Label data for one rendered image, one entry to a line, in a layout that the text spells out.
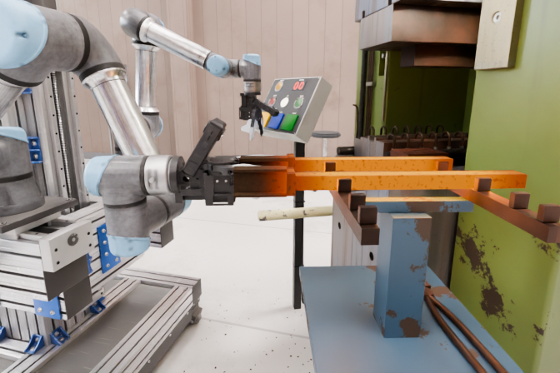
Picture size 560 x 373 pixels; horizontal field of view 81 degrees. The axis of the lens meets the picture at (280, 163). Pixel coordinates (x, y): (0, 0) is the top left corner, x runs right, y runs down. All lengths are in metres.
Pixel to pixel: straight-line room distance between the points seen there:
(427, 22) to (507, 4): 0.24
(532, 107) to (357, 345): 0.56
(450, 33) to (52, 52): 0.96
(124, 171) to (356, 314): 0.49
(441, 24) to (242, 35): 4.06
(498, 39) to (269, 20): 4.17
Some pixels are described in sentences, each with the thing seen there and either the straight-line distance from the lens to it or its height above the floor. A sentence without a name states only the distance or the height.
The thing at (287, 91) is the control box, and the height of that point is 1.14.
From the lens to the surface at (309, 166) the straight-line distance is 0.61.
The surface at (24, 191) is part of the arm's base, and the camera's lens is 1.12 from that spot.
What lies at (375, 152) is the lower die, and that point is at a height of 0.95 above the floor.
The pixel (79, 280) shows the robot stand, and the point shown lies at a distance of 1.17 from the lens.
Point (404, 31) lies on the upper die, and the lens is 1.01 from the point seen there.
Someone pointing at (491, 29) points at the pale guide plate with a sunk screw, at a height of 1.27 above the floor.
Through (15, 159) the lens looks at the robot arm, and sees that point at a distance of 1.11.
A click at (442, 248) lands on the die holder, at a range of 1.01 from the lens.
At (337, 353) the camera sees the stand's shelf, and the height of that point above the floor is 0.74.
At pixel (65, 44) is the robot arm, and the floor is 1.22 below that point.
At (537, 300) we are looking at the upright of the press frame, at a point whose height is 0.73.
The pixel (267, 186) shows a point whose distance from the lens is 0.50.
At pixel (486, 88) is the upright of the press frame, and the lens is 0.91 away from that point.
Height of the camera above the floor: 1.13
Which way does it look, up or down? 12 degrees down
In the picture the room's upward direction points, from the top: straight up
